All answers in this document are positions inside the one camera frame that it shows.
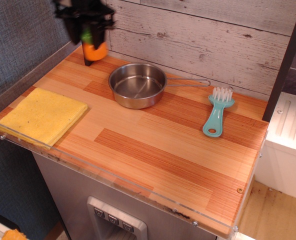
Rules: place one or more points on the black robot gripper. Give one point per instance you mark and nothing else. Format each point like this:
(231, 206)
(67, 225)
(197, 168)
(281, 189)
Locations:
(76, 13)

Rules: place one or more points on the clear acrylic front guard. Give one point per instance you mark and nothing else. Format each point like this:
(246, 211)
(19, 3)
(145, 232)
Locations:
(221, 230)

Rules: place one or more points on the dark right frame post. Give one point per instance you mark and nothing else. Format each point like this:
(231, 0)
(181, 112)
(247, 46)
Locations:
(281, 77)

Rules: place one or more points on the teal dish brush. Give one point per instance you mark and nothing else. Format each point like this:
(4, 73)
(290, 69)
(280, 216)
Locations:
(221, 98)

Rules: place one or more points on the orange object bottom left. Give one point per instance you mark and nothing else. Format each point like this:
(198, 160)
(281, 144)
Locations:
(13, 234)

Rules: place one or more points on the white toy sink unit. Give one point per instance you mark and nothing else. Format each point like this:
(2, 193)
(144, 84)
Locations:
(276, 167)

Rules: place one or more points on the fat orange toy carrot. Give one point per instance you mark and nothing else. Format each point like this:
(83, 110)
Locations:
(86, 36)

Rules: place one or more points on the grey toy fridge cabinet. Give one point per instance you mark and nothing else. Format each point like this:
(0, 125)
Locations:
(70, 190)

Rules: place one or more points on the small steel pan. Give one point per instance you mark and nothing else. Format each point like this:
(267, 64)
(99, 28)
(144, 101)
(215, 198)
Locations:
(142, 85)

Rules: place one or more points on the folded yellow cloth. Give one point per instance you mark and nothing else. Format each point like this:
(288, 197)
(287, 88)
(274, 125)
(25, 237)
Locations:
(42, 117)

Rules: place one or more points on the silver dispenser panel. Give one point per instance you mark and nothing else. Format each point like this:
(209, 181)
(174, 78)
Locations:
(110, 223)

